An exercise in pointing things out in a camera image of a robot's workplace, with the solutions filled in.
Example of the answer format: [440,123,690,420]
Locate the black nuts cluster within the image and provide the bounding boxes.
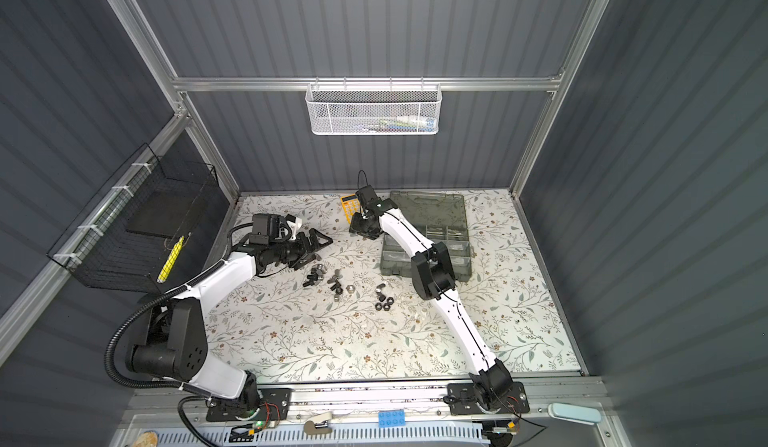
[374,283,394,311]

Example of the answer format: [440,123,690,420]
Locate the black wire mesh basket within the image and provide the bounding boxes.
[47,147,228,293]

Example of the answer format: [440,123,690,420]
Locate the floral patterned table mat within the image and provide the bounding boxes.
[206,190,580,383]

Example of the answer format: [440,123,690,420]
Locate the white wire mesh basket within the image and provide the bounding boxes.
[305,84,443,136]

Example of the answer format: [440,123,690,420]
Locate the black corrugated cable conduit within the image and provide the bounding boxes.
[104,284,193,389]

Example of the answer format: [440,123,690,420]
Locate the yellow calculator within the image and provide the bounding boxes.
[340,194,360,224]

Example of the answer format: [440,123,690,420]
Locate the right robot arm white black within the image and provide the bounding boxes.
[350,185,513,412]

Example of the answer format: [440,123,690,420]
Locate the pile of screws and wingnuts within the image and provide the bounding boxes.
[302,263,356,301]

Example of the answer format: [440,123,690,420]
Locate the light blue oblong case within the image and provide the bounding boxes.
[547,402,603,425]

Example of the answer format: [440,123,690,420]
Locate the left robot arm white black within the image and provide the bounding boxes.
[122,214,333,409]

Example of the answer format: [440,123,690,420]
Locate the green transparent compartment organizer box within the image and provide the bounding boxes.
[380,191,472,282]

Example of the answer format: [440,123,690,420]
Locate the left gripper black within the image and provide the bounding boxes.
[269,228,331,269]

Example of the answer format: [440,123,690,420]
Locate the blue toy brick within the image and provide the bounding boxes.
[378,410,406,429]

